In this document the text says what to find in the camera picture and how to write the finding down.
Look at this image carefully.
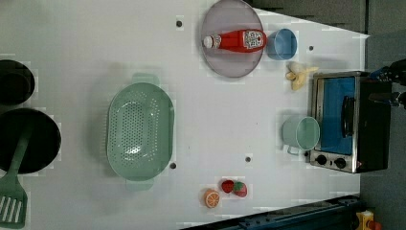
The small red toy strawberry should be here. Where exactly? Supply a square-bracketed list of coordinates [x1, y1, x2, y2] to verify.
[221, 180, 235, 194]

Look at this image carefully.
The toy strawberry with leaves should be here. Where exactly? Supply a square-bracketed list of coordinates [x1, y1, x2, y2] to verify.
[233, 181, 248, 197]

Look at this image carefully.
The toy orange slice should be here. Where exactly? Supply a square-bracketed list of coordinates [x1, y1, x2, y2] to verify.
[203, 189, 220, 208]

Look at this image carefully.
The red ketchup bottle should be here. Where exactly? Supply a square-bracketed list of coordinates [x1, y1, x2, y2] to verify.
[203, 29, 267, 53]

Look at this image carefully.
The green mug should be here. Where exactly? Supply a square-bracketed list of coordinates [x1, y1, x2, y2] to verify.
[282, 116, 321, 155]

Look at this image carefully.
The grey round plate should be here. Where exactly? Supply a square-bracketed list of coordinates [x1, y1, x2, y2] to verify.
[199, 0, 263, 78]

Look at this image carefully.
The peeled toy banana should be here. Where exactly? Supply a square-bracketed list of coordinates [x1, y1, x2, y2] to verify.
[285, 61, 319, 91]

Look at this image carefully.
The blue cup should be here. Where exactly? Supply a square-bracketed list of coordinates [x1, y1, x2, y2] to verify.
[266, 29, 298, 60]

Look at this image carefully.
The black toaster oven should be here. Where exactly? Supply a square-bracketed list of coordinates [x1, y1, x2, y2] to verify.
[309, 71, 392, 173]

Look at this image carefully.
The black frying pan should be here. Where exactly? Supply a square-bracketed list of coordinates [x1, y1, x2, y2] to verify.
[0, 108, 61, 174]

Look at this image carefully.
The black pot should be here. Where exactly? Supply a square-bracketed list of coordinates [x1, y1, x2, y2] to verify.
[0, 59, 35, 105]

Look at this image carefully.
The yellow red emergency button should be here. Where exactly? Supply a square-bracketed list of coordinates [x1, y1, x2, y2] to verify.
[356, 210, 382, 230]

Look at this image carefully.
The green slotted spatula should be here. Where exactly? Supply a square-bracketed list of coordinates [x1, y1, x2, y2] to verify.
[0, 127, 32, 229]

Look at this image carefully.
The dark blue frame rail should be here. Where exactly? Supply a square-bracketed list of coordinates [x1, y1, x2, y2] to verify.
[184, 195, 366, 230]

